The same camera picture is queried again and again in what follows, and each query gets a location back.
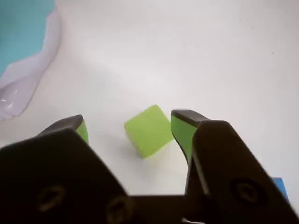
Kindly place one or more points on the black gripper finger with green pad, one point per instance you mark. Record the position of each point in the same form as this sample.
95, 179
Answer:
229, 163
58, 168

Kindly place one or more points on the blue cube block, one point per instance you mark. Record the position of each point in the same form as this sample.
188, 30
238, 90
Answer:
279, 184

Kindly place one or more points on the green cube block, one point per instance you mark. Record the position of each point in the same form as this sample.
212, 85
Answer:
147, 133

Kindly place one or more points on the teal whale-shaped bin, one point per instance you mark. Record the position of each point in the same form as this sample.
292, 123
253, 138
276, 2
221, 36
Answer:
18, 35

